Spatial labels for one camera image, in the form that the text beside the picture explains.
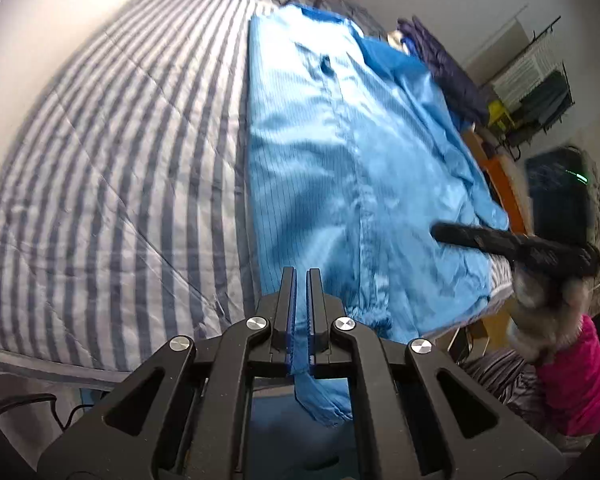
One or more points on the blue white striped bed quilt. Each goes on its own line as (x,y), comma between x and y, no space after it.
(130,170)

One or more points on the black clothes rack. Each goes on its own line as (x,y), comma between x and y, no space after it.
(540,90)

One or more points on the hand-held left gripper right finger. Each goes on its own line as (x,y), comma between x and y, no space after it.
(312,320)

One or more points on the beige folded garment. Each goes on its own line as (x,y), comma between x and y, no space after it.
(395,39)

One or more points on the grey striped cloth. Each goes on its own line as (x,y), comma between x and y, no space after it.
(500,380)

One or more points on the white door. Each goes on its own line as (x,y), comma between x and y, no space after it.
(500,45)

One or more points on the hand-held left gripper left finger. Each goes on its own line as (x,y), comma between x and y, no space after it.
(290,320)

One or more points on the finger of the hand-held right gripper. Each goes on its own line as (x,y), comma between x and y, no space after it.
(470,236)

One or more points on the royal blue folded garment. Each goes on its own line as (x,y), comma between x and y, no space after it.
(407,45)

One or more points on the yellow object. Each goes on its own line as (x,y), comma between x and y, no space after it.
(500,116)

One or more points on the light blue work coat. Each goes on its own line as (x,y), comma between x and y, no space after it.
(330,170)

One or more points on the pile of folded clothes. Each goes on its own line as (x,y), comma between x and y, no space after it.
(450,75)

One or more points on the person's right forearm pink sleeve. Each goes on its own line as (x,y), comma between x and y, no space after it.
(575,380)

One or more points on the person's right hand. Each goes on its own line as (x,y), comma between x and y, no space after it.
(545,292)

